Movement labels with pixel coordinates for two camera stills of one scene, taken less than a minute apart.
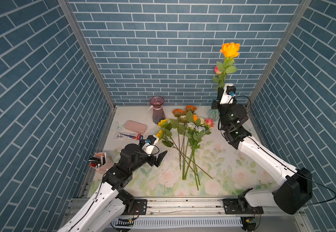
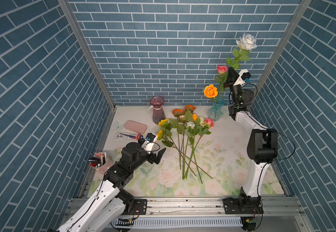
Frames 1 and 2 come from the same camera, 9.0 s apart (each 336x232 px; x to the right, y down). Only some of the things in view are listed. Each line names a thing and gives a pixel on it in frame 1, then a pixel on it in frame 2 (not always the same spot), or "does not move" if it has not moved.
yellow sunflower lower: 160,135 does not move
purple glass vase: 158,113 does not move
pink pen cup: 100,162 does not move
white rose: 193,141 to 192,130
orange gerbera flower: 178,112 does not move
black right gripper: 217,105 to 231,74
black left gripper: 151,161 does not move
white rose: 190,126 to 242,51
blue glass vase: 213,114 does not move
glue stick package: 130,136 does not move
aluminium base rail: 192,214 does not move
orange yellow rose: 230,50 to 210,91
